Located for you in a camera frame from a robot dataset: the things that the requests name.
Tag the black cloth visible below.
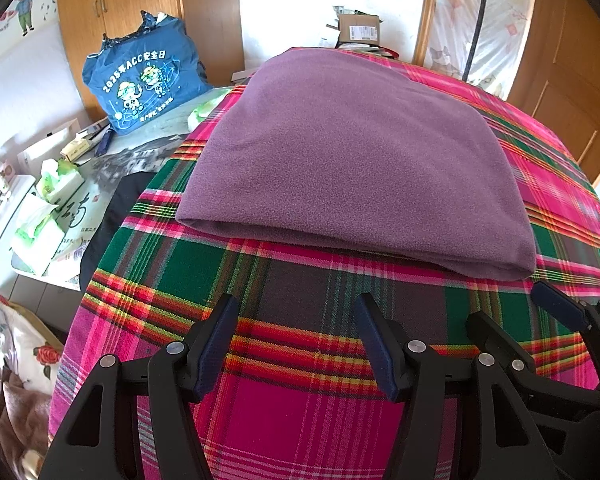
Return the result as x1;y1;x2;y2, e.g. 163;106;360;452
79;172;156;293

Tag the pink green plaid blanket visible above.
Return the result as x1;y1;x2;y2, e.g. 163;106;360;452
47;47;600;480

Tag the brown plush cover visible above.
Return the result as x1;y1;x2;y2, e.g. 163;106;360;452
0;370;53;480

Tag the white carton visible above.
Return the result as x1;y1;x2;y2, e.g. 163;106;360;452
17;117;81;171

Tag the grey ink print table mat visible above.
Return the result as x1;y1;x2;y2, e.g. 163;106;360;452
50;87;231;271

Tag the white floral pillow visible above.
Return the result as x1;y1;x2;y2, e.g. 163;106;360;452
0;300;63;396

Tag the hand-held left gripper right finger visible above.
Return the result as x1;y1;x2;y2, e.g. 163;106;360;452
354;292;561;480

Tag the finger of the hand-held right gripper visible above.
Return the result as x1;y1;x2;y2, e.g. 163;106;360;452
467;310;600;413
532;281;600;391

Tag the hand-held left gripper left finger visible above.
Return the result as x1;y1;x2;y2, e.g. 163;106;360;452
37;292;241;480

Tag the green tissue pack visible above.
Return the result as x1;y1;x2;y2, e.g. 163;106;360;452
36;157;84;201
10;195;66;277

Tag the purple fleece garment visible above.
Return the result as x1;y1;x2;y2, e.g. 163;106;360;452
175;46;538;282

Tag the cardboard box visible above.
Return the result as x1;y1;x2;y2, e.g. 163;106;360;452
325;6;383;51

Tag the blue printed bag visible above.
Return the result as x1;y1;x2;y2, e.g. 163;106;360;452
82;10;215;136

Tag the wooden door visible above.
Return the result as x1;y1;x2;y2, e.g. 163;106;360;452
507;0;600;186

